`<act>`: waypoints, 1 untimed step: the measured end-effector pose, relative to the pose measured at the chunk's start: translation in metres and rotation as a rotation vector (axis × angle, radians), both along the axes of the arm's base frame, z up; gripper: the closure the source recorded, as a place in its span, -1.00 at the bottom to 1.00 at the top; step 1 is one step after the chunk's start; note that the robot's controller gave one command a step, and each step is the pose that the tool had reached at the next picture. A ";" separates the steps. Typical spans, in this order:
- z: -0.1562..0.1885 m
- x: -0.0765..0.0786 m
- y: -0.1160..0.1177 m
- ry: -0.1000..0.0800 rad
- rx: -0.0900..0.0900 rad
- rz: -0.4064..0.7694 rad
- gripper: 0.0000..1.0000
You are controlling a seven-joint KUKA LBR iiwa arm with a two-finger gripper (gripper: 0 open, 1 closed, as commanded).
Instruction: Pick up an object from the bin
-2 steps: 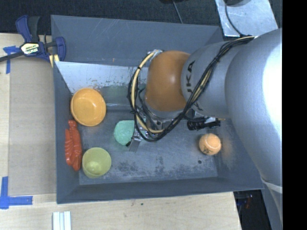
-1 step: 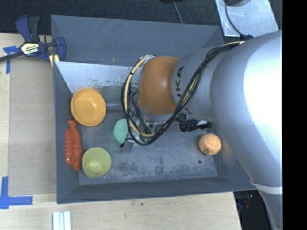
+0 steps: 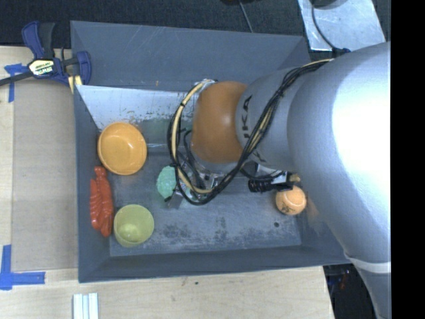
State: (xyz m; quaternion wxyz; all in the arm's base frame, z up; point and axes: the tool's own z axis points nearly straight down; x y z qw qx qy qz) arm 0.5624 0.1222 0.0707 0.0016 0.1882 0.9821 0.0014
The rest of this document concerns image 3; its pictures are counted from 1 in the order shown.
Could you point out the grey metal bin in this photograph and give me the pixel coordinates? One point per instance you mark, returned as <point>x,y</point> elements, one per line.
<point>212,231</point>

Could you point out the orange bowl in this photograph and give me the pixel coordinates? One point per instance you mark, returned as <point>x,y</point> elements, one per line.
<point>121,148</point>

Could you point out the orange ball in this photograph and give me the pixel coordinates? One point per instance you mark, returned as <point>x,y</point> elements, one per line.
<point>290,200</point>

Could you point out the red-orange toy lobster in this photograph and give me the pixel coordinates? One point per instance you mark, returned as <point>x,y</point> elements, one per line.
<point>101,201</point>

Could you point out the pale grey metal gripper finger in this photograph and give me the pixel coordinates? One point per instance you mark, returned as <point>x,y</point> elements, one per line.
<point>175,202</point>

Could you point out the pale green sponge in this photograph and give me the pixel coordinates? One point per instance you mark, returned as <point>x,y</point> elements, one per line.
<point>165,181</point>

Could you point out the yellow-green cup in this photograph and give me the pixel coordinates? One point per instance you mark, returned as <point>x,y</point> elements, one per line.
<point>133,225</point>

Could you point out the pale wood flat board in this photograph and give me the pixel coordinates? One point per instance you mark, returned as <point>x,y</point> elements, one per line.
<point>43,178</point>

